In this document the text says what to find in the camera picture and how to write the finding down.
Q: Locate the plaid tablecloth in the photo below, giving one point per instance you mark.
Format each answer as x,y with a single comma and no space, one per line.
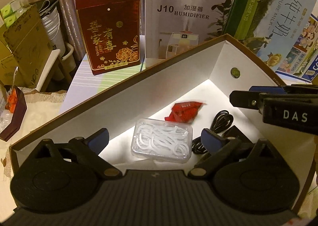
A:
86,85

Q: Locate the brown cardboard box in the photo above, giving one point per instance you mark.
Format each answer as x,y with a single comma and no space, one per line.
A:
25,49

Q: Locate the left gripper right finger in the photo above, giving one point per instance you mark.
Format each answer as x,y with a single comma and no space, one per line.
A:
219,149

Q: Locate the black shaver box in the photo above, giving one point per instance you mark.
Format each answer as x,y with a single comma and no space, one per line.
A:
234,131

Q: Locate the green blue milk carton box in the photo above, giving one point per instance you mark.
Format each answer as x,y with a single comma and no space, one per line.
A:
268,28

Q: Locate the dark red hexagonal tray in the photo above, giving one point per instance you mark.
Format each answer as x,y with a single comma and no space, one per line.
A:
18,109

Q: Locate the clear floss pick box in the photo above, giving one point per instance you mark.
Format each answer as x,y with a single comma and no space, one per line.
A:
162,140

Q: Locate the blue cartoon milk box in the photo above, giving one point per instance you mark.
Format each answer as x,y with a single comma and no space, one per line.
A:
301,61

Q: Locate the red snack packet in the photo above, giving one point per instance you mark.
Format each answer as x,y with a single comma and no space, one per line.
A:
184,112

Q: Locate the green tissue packs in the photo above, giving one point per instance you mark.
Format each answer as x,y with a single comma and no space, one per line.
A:
11,12

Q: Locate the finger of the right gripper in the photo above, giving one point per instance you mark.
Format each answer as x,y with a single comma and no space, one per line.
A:
268,89
247,99

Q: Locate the crumpled white plastic bag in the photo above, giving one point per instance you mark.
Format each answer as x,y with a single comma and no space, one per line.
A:
6,115

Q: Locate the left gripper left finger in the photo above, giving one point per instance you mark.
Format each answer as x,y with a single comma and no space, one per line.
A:
87,150

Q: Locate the brown open storage box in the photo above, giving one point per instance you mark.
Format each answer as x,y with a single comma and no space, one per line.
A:
207,73

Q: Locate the dark red gift box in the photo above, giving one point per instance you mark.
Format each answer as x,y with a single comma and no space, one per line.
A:
111,33

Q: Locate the white bucket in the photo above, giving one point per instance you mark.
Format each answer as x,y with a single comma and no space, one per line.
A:
52,22

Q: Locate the white humidifier box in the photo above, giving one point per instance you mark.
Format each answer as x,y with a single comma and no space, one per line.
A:
174,26

